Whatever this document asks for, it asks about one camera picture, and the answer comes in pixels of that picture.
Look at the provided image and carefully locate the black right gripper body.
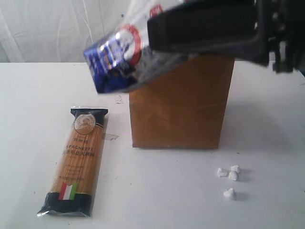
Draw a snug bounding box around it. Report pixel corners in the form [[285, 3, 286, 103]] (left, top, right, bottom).
[[253, 0, 305, 74]]

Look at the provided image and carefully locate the small milk carton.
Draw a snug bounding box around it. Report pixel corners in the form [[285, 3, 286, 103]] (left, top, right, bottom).
[[84, 0, 195, 94]]

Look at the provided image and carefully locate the brown paper bag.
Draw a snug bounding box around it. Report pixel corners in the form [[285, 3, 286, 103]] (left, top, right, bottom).
[[129, 55, 234, 149]]

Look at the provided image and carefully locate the clear tape scrap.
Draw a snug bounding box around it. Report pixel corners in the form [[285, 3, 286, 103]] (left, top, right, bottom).
[[102, 133, 119, 141], [115, 95, 124, 104]]

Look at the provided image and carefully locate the spaghetti packet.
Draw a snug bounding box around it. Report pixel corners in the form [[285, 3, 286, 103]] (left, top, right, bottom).
[[37, 107, 108, 217]]

